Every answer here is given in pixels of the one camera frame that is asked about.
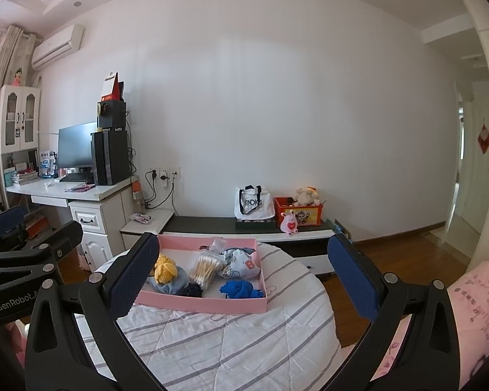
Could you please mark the black and white low cabinet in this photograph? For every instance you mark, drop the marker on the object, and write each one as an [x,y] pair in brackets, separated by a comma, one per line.
[203,224]

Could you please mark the blue cardboard box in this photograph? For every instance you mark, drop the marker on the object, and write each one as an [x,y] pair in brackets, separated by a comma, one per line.
[344,230]

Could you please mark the white air conditioner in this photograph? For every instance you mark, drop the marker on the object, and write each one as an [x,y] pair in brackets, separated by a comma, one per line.
[57,47]

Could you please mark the small doll figure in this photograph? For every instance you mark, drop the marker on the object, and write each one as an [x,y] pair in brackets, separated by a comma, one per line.
[17,77]

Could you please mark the white tote bag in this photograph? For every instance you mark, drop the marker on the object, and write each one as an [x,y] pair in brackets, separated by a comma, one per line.
[254,205]

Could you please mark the small printed packet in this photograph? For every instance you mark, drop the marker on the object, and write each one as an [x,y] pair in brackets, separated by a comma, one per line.
[140,218]

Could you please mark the pink plush toy with heart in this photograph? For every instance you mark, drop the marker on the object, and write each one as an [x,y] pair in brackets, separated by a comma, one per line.
[289,224]

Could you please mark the stack of books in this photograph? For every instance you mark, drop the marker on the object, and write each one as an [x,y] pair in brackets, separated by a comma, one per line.
[22,178]

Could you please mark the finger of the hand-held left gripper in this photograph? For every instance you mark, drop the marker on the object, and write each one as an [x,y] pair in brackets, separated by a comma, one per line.
[4,218]
[61,240]

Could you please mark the blue crochet cloth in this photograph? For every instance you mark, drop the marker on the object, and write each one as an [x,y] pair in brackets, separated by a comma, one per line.
[238,289]

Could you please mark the blue and white box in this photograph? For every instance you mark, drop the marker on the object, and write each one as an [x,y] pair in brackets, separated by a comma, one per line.
[47,163]

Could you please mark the black computer tower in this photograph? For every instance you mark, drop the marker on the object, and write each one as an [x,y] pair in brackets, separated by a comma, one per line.
[112,157]

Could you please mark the white glass-door cabinet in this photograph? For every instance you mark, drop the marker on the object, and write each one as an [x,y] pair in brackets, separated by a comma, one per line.
[21,142]

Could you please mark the black computer monitor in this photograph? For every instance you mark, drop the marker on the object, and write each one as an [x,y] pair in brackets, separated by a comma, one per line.
[75,146]

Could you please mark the pink cardboard box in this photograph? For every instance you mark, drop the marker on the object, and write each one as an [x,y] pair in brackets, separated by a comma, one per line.
[203,304]

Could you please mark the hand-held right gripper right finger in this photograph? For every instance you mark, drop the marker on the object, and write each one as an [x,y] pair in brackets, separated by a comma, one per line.
[350,273]

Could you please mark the beige plush toy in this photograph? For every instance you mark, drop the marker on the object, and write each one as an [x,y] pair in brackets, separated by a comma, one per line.
[305,196]

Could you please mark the light blue fleece cloth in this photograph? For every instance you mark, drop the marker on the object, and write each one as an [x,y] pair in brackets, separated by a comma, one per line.
[175,286]

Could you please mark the orange storage box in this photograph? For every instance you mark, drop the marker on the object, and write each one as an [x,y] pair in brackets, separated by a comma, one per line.
[36,226]

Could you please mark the beige curtain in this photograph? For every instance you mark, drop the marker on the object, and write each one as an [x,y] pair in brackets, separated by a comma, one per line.
[0,89]

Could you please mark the bag of cotton swabs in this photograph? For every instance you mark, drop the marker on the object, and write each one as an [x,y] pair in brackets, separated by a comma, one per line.
[205,271]

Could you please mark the pink floral cloth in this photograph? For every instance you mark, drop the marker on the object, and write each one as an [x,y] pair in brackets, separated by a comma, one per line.
[481,301]

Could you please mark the navy crochet cloth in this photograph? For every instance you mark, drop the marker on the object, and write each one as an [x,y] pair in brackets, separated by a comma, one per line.
[189,291]

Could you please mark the yellow crochet toy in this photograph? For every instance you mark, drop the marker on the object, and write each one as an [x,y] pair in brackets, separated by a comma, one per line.
[166,271]

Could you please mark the red and white carton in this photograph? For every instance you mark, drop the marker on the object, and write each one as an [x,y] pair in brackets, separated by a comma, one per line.
[112,87]

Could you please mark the white desk with drawers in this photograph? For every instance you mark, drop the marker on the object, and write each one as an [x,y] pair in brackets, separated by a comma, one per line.
[102,191]

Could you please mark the orange printed toy box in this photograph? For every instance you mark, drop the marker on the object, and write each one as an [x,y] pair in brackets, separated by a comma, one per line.
[309,216]

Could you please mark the white wall socket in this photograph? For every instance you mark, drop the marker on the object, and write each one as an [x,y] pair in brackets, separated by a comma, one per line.
[164,172]
[153,173]
[175,171]

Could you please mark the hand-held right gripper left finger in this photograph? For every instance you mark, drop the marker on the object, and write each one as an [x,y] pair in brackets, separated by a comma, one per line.
[134,273]

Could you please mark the dark green flat box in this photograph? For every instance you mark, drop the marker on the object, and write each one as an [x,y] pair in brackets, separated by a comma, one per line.
[256,224]

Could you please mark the black keyboard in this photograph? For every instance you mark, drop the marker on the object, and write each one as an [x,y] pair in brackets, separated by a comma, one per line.
[76,178]

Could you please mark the black speaker box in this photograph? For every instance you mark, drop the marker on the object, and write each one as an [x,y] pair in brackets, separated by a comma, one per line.
[114,116]

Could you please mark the orange capped bottle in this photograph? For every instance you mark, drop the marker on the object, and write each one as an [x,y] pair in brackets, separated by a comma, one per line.
[137,189]

